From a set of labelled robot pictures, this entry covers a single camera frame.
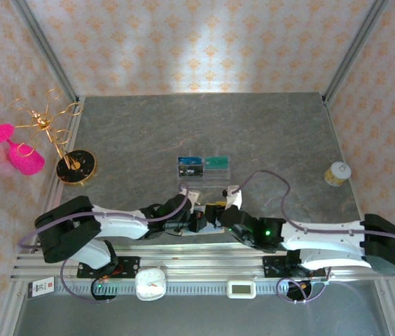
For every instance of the pale blue credit card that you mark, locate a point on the pale blue credit card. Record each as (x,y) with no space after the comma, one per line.
(215,229)

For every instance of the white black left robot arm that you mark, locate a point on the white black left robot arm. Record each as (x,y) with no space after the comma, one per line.
(120,224)

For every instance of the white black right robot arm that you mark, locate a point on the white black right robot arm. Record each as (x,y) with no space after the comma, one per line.
(323,238)

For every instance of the clear acrylic card holder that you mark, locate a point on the clear acrylic card holder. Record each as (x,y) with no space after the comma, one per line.
(216,173)

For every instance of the teal credit card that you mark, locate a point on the teal credit card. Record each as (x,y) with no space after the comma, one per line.
(215,161)

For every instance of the black credit card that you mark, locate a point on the black credit card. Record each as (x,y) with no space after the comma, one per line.
(190,171)

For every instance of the white red label card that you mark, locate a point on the white red label card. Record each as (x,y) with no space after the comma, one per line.
(41,287)

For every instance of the white digital timer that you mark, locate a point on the white digital timer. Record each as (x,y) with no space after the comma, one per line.
(241,289)

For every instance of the white analog clock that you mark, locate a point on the white analog clock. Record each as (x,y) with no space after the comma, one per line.
(151,284)

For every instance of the yellow white can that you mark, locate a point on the yellow white can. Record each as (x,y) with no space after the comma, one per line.
(337,174)

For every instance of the pink wine glass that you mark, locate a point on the pink wine glass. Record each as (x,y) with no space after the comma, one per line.
(26,159)

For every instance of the aluminium side rail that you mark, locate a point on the aluminium side rail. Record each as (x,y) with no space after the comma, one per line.
(57,190)

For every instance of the aluminium frame post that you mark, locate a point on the aluminium frame post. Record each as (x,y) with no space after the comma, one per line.
(46,49)
(354,49)

